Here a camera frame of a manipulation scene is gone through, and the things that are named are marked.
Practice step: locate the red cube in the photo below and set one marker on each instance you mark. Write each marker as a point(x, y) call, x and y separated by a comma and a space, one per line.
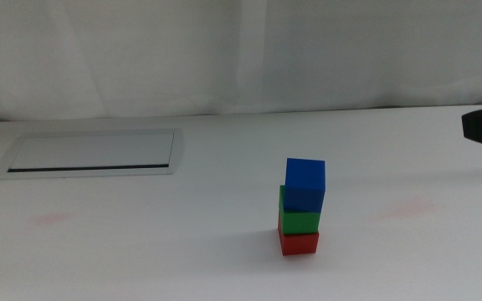
point(299, 244)

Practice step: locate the blue cube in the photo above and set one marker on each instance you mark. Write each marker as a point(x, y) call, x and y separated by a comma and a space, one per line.
point(306, 184)

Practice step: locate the white curtain backdrop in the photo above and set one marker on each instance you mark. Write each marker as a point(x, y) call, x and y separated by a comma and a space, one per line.
point(241, 54)

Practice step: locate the green cube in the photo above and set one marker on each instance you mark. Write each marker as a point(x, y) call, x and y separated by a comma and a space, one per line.
point(299, 222)

